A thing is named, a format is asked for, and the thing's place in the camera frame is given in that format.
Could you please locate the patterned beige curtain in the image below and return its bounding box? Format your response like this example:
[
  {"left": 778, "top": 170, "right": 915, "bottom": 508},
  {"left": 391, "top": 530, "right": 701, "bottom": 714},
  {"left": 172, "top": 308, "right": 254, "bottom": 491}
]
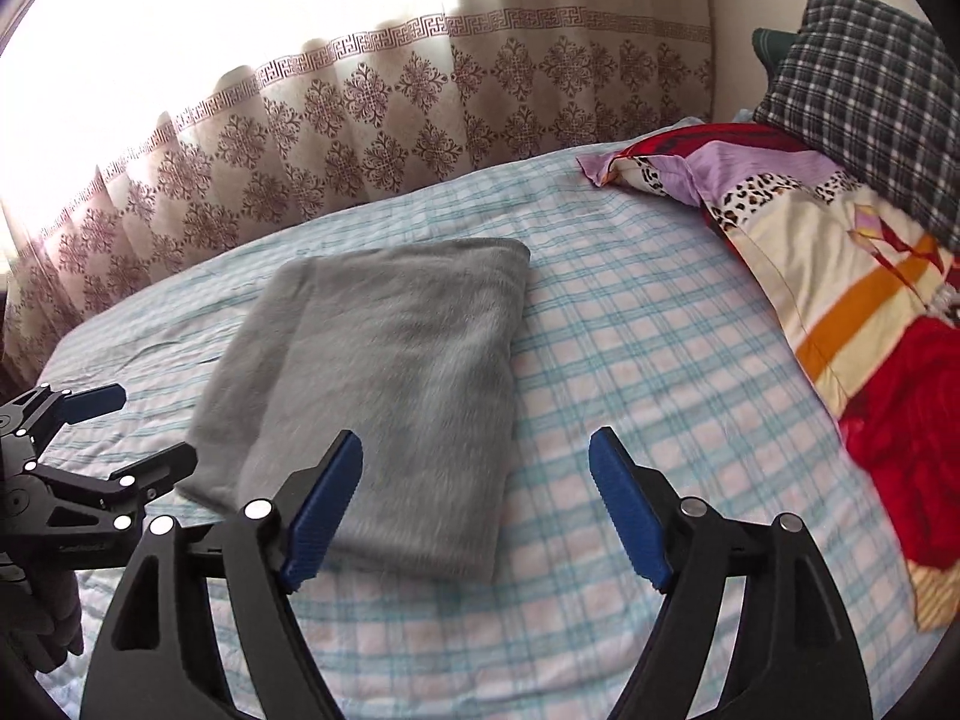
[{"left": 0, "top": 0, "right": 715, "bottom": 391}]

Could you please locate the person's left hand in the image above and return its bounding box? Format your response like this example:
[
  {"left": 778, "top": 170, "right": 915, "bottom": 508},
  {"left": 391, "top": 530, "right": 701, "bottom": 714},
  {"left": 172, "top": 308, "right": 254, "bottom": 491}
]
[{"left": 11, "top": 570, "right": 86, "bottom": 676}]

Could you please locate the dark green cloth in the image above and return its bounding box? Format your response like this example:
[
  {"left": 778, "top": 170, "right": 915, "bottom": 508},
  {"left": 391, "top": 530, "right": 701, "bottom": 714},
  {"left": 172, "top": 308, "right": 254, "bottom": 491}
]
[{"left": 752, "top": 28, "right": 802, "bottom": 81}]

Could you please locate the blue checked bed sheet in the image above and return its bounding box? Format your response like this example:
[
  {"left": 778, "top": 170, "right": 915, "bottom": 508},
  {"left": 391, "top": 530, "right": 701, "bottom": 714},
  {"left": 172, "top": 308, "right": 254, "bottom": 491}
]
[{"left": 36, "top": 116, "right": 935, "bottom": 720}]

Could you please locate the colourful patchwork quilt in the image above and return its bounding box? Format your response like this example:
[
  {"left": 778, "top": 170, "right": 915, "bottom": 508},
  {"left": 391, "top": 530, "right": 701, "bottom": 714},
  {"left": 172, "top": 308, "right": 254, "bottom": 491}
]
[{"left": 576, "top": 124, "right": 960, "bottom": 632}]

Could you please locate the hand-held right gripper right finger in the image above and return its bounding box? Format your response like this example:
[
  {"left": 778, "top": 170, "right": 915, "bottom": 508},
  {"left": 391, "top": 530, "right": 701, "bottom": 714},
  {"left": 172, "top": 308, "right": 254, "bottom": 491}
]
[{"left": 589, "top": 427, "right": 875, "bottom": 720}]

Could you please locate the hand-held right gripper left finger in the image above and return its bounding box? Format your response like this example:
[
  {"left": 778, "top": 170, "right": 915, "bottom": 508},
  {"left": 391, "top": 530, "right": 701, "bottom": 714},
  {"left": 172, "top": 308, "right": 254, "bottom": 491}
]
[{"left": 79, "top": 430, "right": 365, "bottom": 720}]

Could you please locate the red fuzzy blanket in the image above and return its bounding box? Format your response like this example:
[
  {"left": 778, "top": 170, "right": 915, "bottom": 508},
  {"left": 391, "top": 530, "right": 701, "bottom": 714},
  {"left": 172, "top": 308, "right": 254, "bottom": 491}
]
[{"left": 838, "top": 315, "right": 960, "bottom": 572}]

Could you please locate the dark plaid pillow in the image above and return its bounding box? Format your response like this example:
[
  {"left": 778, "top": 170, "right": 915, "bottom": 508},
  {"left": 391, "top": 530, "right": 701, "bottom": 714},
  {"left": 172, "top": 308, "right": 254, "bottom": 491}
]
[{"left": 752, "top": 0, "right": 960, "bottom": 239}]

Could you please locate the grey towel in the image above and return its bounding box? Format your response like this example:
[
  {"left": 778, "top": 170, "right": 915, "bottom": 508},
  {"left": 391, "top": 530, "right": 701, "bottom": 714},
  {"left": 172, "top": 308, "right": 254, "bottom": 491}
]
[{"left": 176, "top": 238, "right": 532, "bottom": 583}]

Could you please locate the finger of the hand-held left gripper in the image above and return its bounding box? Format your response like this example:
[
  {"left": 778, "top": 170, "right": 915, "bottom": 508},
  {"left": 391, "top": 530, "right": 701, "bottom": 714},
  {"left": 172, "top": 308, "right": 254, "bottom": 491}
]
[
  {"left": 0, "top": 382, "right": 127, "bottom": 466},
  {"left": 22, "top": 441, "right": 200, "bottom": 535}
]

